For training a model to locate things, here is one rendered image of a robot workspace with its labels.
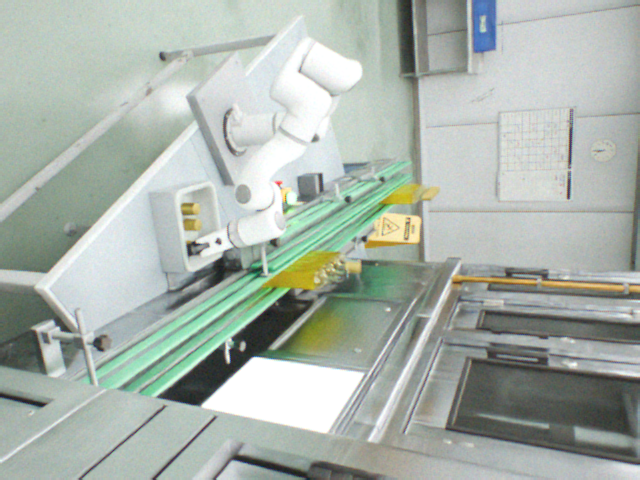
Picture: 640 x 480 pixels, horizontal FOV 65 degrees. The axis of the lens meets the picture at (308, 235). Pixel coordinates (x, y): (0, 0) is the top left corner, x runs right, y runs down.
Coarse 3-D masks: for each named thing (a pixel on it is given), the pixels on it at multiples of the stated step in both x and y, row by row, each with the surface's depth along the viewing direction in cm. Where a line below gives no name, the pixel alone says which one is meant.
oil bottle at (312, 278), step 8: (280, 272) 156; (288, 272) 155; (296, 272) 154; (304, 272) 153; (312, 272) 152; (320, 272) 152; (272, 280) 158; (280, 280) 157; (288, 280) 156; (296, 280) 155; (304, 280) 154; (312, 280) 152; (320, 280) 152; (296, 288) 156; (304, 288) 154; (312, 288) 153; (320, 288) 153
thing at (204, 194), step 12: (180, 192) 130; (192, 192) 145; (204, 192) 144; (180, 204) 141; (204, 204) 145; (216, 204) 144; (180, 216) 130; (192, 216) 146; (204, 216) 146; (216, 216) 145; (180, 228) 131; (204, 228) 147; (216, 228) 146; (180, 240) 132; (192, 240) 146; (192, 264) 138; (204, 264) 140
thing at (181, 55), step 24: (192, 48) 233; (216, 48) 228; (240, 48) 224; (168, 72) 219; (144, 96) 206; (48, 168) 168; (24, 192) 160; (0, 216) 153; (0, 288) 123; (24, 288) 118
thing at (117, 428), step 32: (96, 416) 53; (128, 416) 52; (160, 416) 52; (192, 416) 51; (224, 416) 51; (32, 448) 48; (64, 448) 48; (96, 448) 47; (128, 448) 47; (160, 448) 47; (192, 448) 46; (224, 448) 47; (256, 448) 46; (288, 448) 45; (320, 448) 45; (352, 448) 44; (384, 448) 44
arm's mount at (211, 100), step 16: (224, 64) 158; (240, 64) 167; (208, 80) 150; (224, 80) 158; (240, 80) 167; (192, 96) 144; (208, 96) 150; (224, 96) 158; (240, 96) 167; (208, 112) 149; (224, 112) 157; (256, 112) 177; (208, 128) 150; (224, 128) 157; (208, 144) 154; (224, 144) 157; (224, 160) 157; (240, 160) 166; (224, 176) 161
